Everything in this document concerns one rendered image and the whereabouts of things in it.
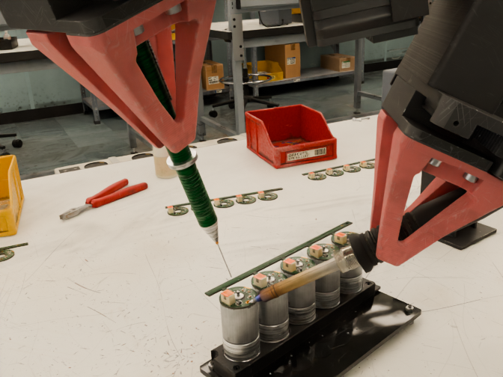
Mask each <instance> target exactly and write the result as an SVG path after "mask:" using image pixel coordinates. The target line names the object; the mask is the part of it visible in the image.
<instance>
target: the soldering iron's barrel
mask: <svg viewBox="0 0 503 377"><path fill-rule="evenodd" d="M333 256H334V257H333V258H332V259H330V260H327V261H325V262H323V263H320V264H318V265H316V266H314V267H311V268H309V269H307V270H305V271H303V272H300V273H299V274H296V275H294V276H292V277H289V278H287V279H285V280H283V281H280V282H278V283H276V284H273V285H271V286H269V287H267V288H265V289H262V290H261V291H260V292H259V294H260V298H261V300H262V301H263V302H268V301H270V300H273V299H274V298H278V297H279V296H281V295H283V294H286V293H288V292H290V291H293V290H295V289H297V288H300V287H301V286H304V285H306V284H308V283H310V282H313V281H315V280H317V279H320V278H322V277H324V276H327V275H329V274H331V273H333V272H336V271H337V270H340V271H341V272H342V273H345V272H348V271H349V270H351V269H352V270H353V269H356V268H358V267H359V266H361V265H360V264H359V261H358V260H357V259H356V256H355V254H354V252H353V249H352V247H351V244H349V245H347V246H345V247H343V248H341V249H339V250H337V251H335V252H333Z"/></svg>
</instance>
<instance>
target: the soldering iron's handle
mask: <svg viewBox="0 0 503 377"><path fill-rule="evenodd" d="M466 192H467V191H466V190H465V189H463V188H457V189H455V190H453V191H451V192H449V193H447V194H444V195H442V196H440V197H438V198H435V199H433V200H431V201H428V202H426V203H424V204H422V205H420V206H417V207H416V208H414V210H413V211H411V212H406V213H405V215H403V218H402V222H401V226H400V232H399V236H398V240H400V241H402V240H404V239H406V238H407V237H408V236H410V235H411V234H412V233H414V232H415V231H416V230H417V229H419V228H420V227H422V226H423V225H424V224H426V223H427V222H428V221H429V220H430V219H432V218H433V217H435V216H436V215H438V214H439V213H440V212H441V211H442V210H444V209H445V208H446V207H448V206H449V205H451V204H452V203H453V202H454V201H456V200H457V199H458V198H460V197H461V196H463V195H464V194H465V193H466ZM502 208H503V206H501V207H499V208H498V209H495V210H493V211H492V212H489V213H487V214H486V215H484V216H482V217H480V218H478V219H476V220H474V221H472V222H470V223H468V224H467V225H465V226H463V227H461V228H459V229H457V230H455V231H453V232H456V231H458V230H460V229H463V228H464V227H467V226H469V225H471V224H474V223H475V222H478V221H480V220H482V219H484V218H486V217H487V216H489V215H492V214H493V213H494V212H497V211H499V210H500V209H502ZM453 232H451V233H453ZM451 233H449V234H451ZM378 234H379V225H378V226H377V228H374V227H373V228H371V230H370V231H369V230H367V231H365V233H360V234H354V233H353V234H350V235H349V236H348V237H349V240H350V244H351V247H352V249H353V252H354V254H355V256H356V259H357V260H358V261H359V264H360V265H361V267H362V268H363V269H364V271H365V273H368V272H371V270H372V268H373V267H374V266H377V265H378V263H384V261H382V260H379V259H378V258H377V256H376V250H377V240H378ZM449 234H448V235H449Z"/></svg>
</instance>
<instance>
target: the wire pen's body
mask: <svg viewBox="0 0 503 377"><path fill-rule="evenodd" d="M136 48H137V53H138V54H137V57H136V63H137V65H138V66H139V68H140V69H141V71H142V72H143V74H144V77H145V78H146V79H147V81H148V83H149V85H150V86H151V88H152V89H153V92H154V93H155V94H156V96H157V98H158V100H159V101H160V102H161V104H162V105H163V106H164V108H165V109H166V111H167V112H168V113H169V114H170V115H171V117H172V118H173V120H174V119H175V117H176V113H175V110H174V108H173V105H172V104H171V100H173V99H172V97H171V94H170V91H169V89H168V86H167V84H166V82H165V79H164V76H163V74H162V71H161V69H160V67H159V64H158V61H157V59H156V56H155V54H154V51H153V48H152V46H151V44H150V41H149V39H148V40H146V41H144V42H143V43H141V44H139V45H137V47H136ZM165 148H166V150H167V151H168V154H169V157H168V158H167V164H168V167H169V168H170V169H172V170H175V171H176V172H177V175H178V177H179V179H180V182H181V185H182V187H183V190H184V191H185V193H186V196H187V198H188V200H189V203H190V205H191V208H192V210H193V212H194V214H195V217H196V219H197V221H198V224H199V226H200V227H210V226H212V225H214V224H215V223H216V222H217V219H218V218H217V215H216V212H215V210H214V208H213V205H212V203H211V201H210V197H209V195H208V193H207V190H206V188H205V185H204V182H203V180H202V178H201V175H200V173H199V171H198V169H197V165H196V163H195V162H196V161H197V159H198V154H197V152H196V150H195V149H193V148H189V145H187V146H186V147H185V148H183V149H182V150H181V151H180V152H179V153H172V152H171V151H170V150H169V149H168V148H167V147H165Z"/></svg>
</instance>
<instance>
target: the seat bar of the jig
mask: <svg viewBox="0 0 503 377"><path fill-rule="evenodd" d="M375 285H376V283H374V282H373V281H370V280H368V279H365V278H362V289H361V290H360V291H359V292H356V293H352V294H343V293H340V303H339V305H338V306H336V307H333V308H329V309H320V308H316V318H315V320H314V321H313V322H311V323H308V324H306V325H292V324H289V336H288V337H287V338H286V339H285V340H282V341H281V342H277V343H265V342H262V341H260V354H259V355H258V356H257V357H256V358H255V359H254V360H251V361H247V362H242V363H238V362H233V361H230V360H228V359H227V358H226V357H225V356H224V351H223V344H222V345H220V346H218V347H216V348H214V349H213V350H211V360H212V361H213V363H214V371H216V372H217V373H218V374H219V375H221V376H222V377H252V376H253V375H254V374H256V373H258V372H259V371H261V370H262V369H263V368H265V367H267V366H268V365H270V364H271V363H272V362H274V361H276V360H277V359H279V358H280V357H281V356H283V355H285V354H286V353H288V352H289V351H290V350H292V349H294V348H295V347H297V346H298V345H299V344H301V343H303V342H304V341H306V340H307V339H308V338H310V337H312V336H313V335H315V334H316V333H317V332H319V331H321V330H322V329H324V328H325V327H326V326H327V325H329V324H331V323H332V322H334V321H335V320H336V319H338V318H340V317H341V316H343V315H344V314H345V313H347V312H349V311H350V310H352V309H353V308H354V307H356V306H358V305H359V304H361V303H362V302H363V301H365V300H367V299H368V298H370V297H371V296H372V295H374V294H375Z"/></svg>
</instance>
